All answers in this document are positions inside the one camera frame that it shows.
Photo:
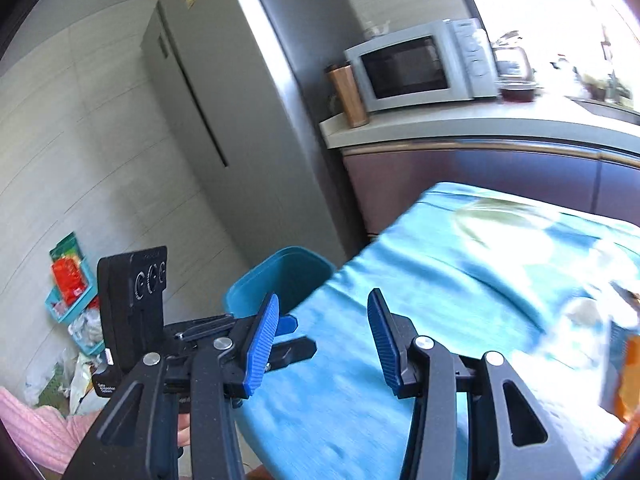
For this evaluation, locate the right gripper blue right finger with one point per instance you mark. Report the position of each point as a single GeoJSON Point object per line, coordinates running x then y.
{"type": "Point", "coordinates": [510, 434]}

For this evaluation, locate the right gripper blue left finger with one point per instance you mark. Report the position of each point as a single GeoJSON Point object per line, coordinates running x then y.
{"type": "Point", "coordinates": [136, 434]}

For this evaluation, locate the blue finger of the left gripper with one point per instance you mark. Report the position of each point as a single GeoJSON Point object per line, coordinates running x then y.
{"type": "Point", "coordinates": [287, 325]}
{"type": "Point", "coordinates": [290, 352]}

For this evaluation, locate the orange peel piece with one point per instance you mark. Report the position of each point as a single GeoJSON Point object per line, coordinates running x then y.
{"type": "Point", "coordinates": [627, 395]}

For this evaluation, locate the pink sleeve forearm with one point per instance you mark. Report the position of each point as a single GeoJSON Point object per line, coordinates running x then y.
{"type": "Point", "coordinates": [47, 437]}

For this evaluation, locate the teal trash bin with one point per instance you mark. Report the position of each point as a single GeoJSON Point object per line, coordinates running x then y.
{"type": "Point", "coordinates": [292, 273]}

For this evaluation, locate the dark lower kitchen cabinets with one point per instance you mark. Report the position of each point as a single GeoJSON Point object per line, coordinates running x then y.
{"type": "Point", "coordinates": [388, 179]}

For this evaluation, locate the teal storage rack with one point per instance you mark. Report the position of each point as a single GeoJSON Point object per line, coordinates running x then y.
{"type": "Point", "coordinates": [73, 300]}

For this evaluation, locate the blue floral tablecloth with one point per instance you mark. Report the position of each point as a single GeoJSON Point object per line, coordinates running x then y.
{"type": "Point", "coordinates": [476, 270]}

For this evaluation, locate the copper thermos tumbler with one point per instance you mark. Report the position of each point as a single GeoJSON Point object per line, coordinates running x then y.
{"type": "Point", "coordinates": [344, 83]}

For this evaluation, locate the grey refrigerator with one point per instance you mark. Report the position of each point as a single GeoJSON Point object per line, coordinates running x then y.
{"type": "Point", "coordinates": [244, 87]}

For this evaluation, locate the white microwave oven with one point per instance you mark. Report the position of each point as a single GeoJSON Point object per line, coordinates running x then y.
{"type": "Point", "coordinates": [446, 61]}

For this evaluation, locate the dark red food container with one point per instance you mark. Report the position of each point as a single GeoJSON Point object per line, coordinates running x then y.
{"type": "Point", "coordinates": [518, 91]}

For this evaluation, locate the glass electric kettle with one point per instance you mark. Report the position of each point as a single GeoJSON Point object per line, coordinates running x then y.
{"type": "Point", "coordinates": [511, 58]}

